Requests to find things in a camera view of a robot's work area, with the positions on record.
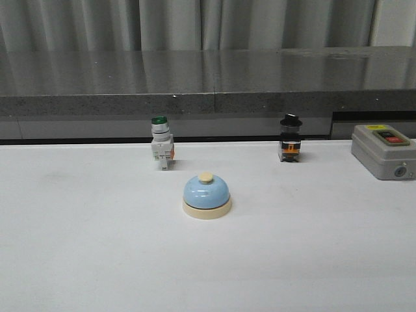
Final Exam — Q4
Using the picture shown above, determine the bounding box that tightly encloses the black selector switch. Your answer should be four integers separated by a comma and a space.
278, 114, 303, 163

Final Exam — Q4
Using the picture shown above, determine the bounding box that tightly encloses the grey curtain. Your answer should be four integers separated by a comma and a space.
1, 1, 415, 52

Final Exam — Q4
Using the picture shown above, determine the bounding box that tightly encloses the blue call bell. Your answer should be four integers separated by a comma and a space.
182, 172, 232, 220

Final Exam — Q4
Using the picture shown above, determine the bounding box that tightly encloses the green pushbutton switch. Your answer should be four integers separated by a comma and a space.
151, 116, 175, 170

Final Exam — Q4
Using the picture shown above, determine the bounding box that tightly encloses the grey on-off switch box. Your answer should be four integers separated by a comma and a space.
351, 124, 415, 180

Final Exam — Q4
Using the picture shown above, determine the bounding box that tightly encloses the grey granite counter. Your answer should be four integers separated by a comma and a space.
1, 47, 415, 141

